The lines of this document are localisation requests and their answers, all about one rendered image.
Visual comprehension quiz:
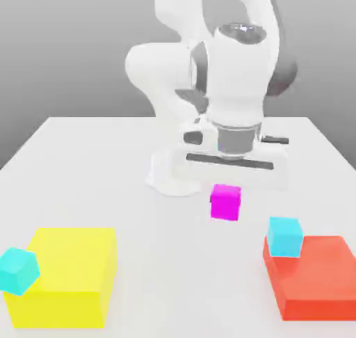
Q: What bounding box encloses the small magenta cube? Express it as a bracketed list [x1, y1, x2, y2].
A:
[210, 184, 242, 222]

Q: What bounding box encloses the small cyan cube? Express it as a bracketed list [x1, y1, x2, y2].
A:
[267, 216, 305, 259]
[0, 246, 41, 297]

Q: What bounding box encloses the large orange box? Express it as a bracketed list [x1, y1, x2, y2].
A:
[262, 235, 356, 322]

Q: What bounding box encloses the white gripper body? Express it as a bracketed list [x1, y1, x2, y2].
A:
[171, 142, 290, 192]

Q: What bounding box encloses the large yellow box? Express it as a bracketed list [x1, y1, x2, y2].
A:
[2, 227, 119, 330]

